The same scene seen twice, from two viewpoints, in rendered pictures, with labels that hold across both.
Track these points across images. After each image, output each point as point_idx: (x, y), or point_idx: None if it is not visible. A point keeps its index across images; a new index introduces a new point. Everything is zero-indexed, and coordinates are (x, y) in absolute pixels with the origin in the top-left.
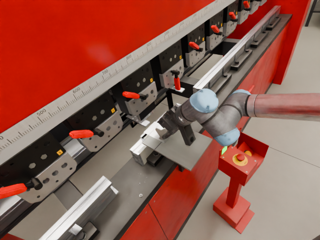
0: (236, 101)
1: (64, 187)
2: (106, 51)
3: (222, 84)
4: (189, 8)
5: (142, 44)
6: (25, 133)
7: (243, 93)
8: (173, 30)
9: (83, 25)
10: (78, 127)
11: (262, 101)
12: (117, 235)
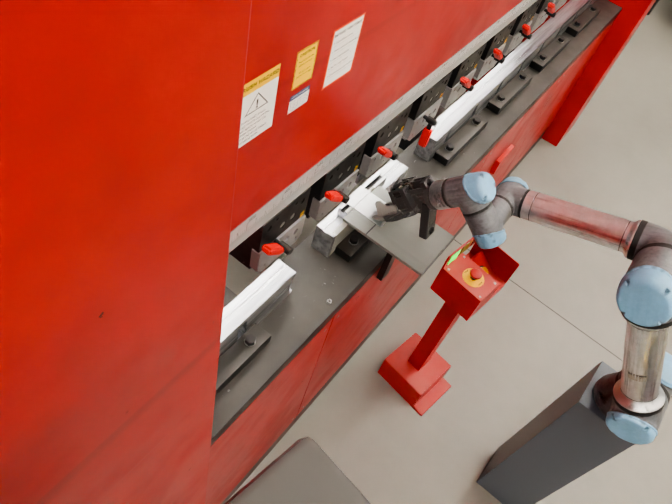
0: (511, 194)
1: None
2: (389, 95)
3: (469, 138)
4: (480, 27)
5: (417, 83)
6: (300, 186)
7: (520, 184)
8: (451, 60)
9: (390, 70)
10: (326, 185)
11: (542, 203)
12: (298, 348)
